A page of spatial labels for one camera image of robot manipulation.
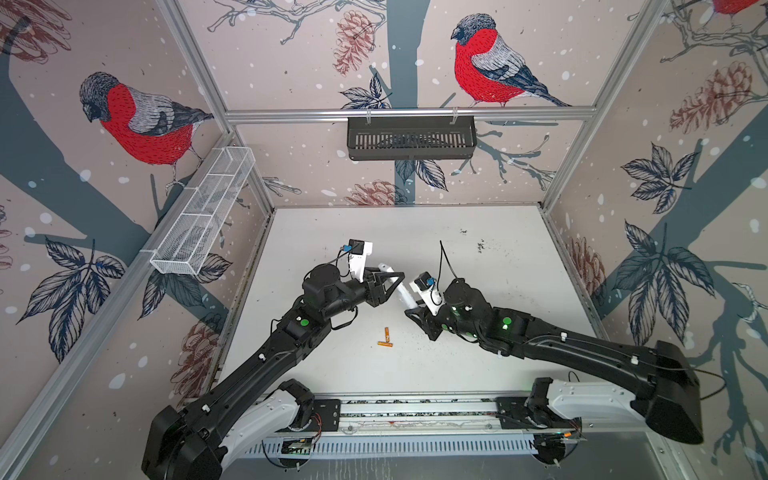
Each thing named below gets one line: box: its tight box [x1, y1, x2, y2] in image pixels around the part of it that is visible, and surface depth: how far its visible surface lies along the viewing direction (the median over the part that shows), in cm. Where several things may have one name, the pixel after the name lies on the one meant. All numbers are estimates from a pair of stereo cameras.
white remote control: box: [378, 263, 419, 309], surface depth 70 cm
